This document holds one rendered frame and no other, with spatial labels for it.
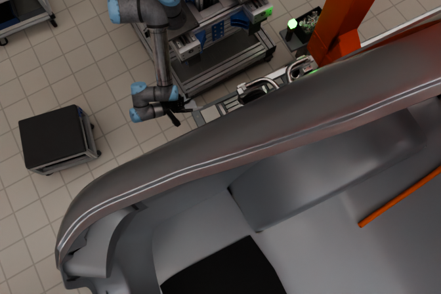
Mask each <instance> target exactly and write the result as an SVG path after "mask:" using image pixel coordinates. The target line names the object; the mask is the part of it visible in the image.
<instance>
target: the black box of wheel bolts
mask: <svg viewBox="0 0 441 294"><path fill-rule="evenodd" d="M321 11H322V9H321V8H320V7H319V6H318V7H316V8H314V9H312V10H310V11H309V12H307V13H305V14H303V15H302V16H300V17H298V18H296V19H295V21H296V22H297V25H296V27H295V31H294V33H295V35H296V36H297V37H298V38H299V40H300V41H301V42H302V44H305V43H306V42H308V41H310V38H311V36H312V33H313V31H314V28H315V26H316V23H317V21H318V19H319V17H320V14H321Z"/></svg>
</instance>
